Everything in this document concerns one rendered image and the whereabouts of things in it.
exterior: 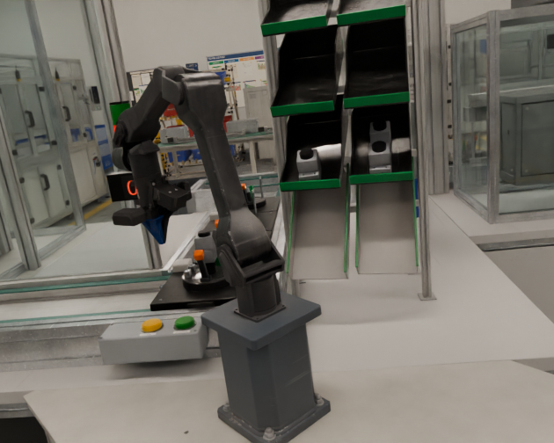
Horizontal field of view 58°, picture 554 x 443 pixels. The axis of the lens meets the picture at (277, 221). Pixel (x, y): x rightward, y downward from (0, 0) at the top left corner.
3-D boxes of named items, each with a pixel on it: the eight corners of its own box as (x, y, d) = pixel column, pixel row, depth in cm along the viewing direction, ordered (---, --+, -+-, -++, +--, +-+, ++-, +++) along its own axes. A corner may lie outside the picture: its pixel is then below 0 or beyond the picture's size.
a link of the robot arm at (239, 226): (219, 65, 79) (200, 79, 85) (179, 68, 75) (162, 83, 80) (276, 257, 81) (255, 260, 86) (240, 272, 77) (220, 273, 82)
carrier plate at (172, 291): (255, 304, 111) (254, 295, 110) (150, 312, 113) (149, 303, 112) (265, 265, 134) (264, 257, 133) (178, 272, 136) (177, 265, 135)
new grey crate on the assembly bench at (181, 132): (183, 141, 648) (181, 128, 644) (160, 144, 650) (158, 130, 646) (189, 138, 687) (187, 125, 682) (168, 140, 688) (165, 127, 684)
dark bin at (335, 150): (340, 188, 105) (336, 159, 101) (280, 192, 109) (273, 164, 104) (348, 119, 126) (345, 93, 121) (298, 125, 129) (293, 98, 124)
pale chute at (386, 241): (419, 273, 107) (419, 265, 104) (357, 274, 111) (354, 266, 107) (413, 165, 120) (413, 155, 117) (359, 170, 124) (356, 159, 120)
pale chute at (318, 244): (348, 279, 109) (346, 271, 105) (290, 279, 112) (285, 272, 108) (351, 171, 122) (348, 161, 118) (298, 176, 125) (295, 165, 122)
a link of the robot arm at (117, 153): (157, 114, 100) (132, 115, 109) (119, 120, 95) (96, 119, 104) (166, 170, 103) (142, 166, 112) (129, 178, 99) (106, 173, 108)
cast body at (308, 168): (321, 185, 107) (316, 159, 102) (301, 188, 108) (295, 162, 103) (321, 163, 113) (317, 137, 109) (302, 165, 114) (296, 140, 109)
